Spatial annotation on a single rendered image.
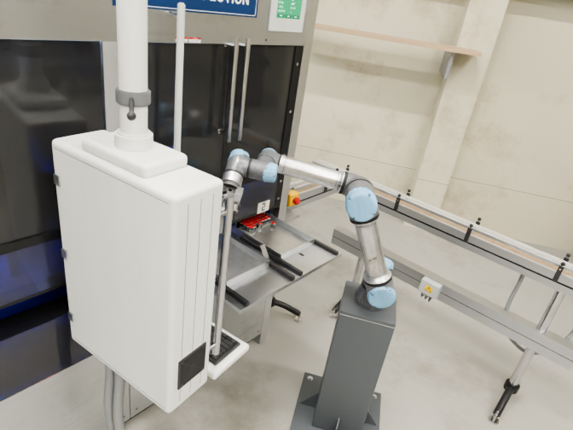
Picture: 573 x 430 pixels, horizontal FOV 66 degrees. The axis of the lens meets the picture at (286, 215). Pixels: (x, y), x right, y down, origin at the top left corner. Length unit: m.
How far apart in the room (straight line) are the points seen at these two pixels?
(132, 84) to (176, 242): 0.40
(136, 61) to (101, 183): 0.33
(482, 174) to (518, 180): 0.35
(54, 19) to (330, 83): 3.56
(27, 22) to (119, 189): 0.50
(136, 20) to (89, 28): 0.35
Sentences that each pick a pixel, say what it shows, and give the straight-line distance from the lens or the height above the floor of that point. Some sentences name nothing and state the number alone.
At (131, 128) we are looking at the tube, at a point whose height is 1.64.
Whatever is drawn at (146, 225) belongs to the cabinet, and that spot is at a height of 1.44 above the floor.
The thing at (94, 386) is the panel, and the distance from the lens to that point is 2.14.
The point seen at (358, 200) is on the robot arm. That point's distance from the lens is 1.64.
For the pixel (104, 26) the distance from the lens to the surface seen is 1.51.
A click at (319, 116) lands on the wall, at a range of 4.78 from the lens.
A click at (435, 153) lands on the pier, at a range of 4.55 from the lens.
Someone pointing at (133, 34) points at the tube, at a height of 1.87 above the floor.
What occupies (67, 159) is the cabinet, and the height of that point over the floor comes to 1.51.
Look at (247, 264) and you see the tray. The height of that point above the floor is 0.88.
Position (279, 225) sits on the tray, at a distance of 2.39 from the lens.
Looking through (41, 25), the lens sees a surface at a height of 1.84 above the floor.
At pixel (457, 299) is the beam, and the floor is 0.50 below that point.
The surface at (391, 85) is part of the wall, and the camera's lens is 4.67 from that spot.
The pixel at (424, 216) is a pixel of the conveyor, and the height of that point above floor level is 0.93.
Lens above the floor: 2.01
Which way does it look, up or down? 27 degrees down
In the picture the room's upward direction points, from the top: 9 degrees clockwise
